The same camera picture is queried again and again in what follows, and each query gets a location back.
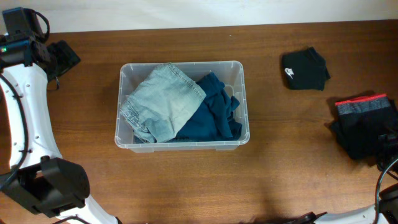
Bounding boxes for black shorts red waistband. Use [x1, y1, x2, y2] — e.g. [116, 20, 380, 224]
[330, 94, 397, 160]

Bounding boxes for light blue jeans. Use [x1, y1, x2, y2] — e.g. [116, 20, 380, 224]
[120, 63, 206, 143]

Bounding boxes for black shirt white logo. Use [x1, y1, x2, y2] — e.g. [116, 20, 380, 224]
[281, 47, 331, 91]

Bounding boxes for clear plastic storage container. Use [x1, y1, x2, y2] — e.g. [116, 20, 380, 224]
[114, 60, 250, 153]

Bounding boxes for teal blue shirt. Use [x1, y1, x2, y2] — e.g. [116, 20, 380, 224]
[172, 72, 242, 142]

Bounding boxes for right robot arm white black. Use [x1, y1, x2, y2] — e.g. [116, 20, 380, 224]
[290, 132, 397, 224]

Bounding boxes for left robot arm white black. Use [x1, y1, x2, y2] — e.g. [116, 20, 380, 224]
[1, 35, 120, 223]

